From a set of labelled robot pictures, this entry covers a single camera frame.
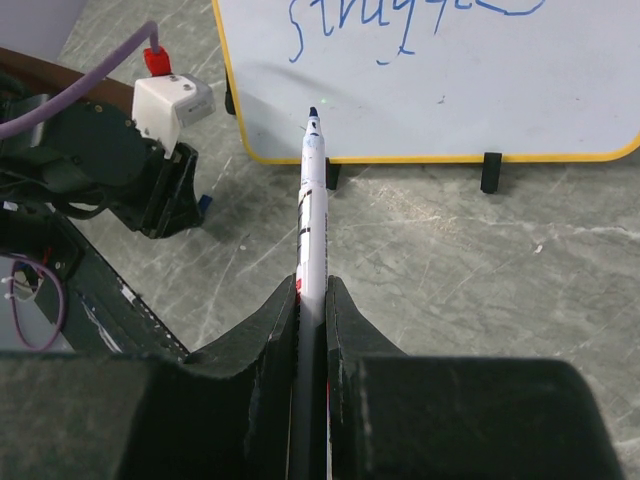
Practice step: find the brown wooden eraser block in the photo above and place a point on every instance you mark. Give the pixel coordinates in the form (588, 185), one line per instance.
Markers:
(41, 76)

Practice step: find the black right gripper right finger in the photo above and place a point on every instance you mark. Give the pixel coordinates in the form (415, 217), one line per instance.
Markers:
(400, 416)

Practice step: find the yellow framed whiteboard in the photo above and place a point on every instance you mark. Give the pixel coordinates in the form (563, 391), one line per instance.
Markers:
(435, 81)

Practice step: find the blue marker cap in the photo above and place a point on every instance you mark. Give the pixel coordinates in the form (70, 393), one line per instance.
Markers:
(204, 202)

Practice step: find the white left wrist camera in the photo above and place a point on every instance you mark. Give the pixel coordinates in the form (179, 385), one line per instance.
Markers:
(166, 103)

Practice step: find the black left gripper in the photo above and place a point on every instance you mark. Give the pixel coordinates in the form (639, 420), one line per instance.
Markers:
(90, 157)

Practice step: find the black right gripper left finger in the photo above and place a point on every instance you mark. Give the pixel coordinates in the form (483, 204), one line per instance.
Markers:
(221, 413)

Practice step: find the black whiteboard foot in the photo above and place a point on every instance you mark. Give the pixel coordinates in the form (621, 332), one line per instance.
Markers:
(332, 170)
(491, 170)

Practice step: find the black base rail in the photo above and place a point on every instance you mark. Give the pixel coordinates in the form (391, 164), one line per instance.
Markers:
(56, 285)

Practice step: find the white whiteboard marker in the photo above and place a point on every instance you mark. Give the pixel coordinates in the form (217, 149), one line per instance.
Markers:
(308, 440)

